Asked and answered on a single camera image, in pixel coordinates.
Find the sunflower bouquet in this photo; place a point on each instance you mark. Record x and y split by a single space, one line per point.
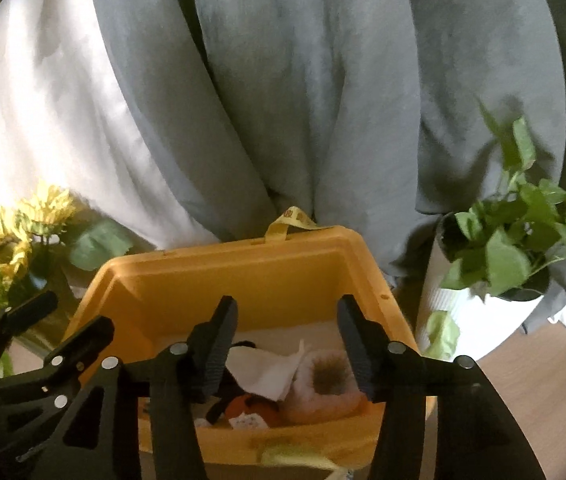
52 241

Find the beige curtain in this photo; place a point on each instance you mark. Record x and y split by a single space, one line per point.
64 122

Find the white fluffy slipper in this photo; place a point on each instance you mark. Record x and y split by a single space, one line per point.
323 389

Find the green pothos plant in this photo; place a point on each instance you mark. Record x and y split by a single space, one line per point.
509 242

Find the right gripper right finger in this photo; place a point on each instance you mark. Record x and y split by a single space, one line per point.
366 344

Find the Mickey Mouse plush toy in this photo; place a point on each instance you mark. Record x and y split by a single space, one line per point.
239 408

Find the white plant pot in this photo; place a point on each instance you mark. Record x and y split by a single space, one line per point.
464 322

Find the orange plastic crate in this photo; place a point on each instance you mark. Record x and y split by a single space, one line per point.
158 297

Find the grey curtain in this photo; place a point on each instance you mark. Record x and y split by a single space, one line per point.
364 113

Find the white tissue cloth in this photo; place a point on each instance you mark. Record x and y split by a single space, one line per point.
262 372

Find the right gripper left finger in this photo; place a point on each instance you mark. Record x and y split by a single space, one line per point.
209 345

